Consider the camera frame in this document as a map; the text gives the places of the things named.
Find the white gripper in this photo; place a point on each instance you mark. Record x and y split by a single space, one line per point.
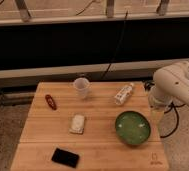
157 112

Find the white sponge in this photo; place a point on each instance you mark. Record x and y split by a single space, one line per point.
77 124

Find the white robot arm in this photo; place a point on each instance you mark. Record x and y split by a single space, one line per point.
170 82

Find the green ceramic bowl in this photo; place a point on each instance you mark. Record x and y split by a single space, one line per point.
132 128

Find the white plastic bottle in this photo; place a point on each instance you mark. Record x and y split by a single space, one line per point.
123 94

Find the clear plastic cup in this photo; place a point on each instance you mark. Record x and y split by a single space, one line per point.
81 85

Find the wooden cutting board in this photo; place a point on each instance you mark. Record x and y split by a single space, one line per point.
98 147

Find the black rectangular phone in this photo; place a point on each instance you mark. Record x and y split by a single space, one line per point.
65 157

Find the red oblong object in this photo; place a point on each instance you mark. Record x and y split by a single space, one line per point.
50 101

